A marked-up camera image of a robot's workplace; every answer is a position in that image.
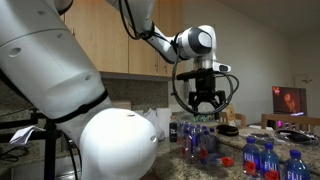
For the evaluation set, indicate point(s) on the black zip case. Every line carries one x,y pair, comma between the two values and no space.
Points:
227,130

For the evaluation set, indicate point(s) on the toppled clear water bottle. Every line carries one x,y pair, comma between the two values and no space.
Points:
216,161

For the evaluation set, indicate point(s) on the colourful tissue box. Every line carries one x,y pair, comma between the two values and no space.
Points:
204,117

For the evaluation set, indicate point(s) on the white crumpled plastic bag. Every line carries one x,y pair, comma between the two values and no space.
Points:
151,121

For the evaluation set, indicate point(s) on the white paper tag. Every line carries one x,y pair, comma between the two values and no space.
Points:
21,135

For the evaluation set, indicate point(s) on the black metal camera stand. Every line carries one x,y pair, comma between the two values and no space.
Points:
50,150

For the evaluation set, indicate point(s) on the small paper bag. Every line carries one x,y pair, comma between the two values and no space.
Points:
230,112

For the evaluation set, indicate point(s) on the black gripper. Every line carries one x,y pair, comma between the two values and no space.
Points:
205,88

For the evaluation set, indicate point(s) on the white paper towel roll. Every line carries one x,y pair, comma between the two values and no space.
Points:
164,120

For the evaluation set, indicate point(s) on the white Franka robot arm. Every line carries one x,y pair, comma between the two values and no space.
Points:
50,60

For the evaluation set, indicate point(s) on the black can with label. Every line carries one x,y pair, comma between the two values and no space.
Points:
173,131

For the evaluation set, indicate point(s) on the wooden chair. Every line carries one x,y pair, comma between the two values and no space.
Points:
240,119
290,120

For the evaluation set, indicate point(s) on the wooden wall cabinets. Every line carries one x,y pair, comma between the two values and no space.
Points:
100,33

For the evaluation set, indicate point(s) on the grey wall phone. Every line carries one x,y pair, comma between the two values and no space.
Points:
187,90

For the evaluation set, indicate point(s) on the dark plastic bag pile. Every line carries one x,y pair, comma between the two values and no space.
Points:
295,136

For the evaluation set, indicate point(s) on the television screen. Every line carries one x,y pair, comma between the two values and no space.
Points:
289,101

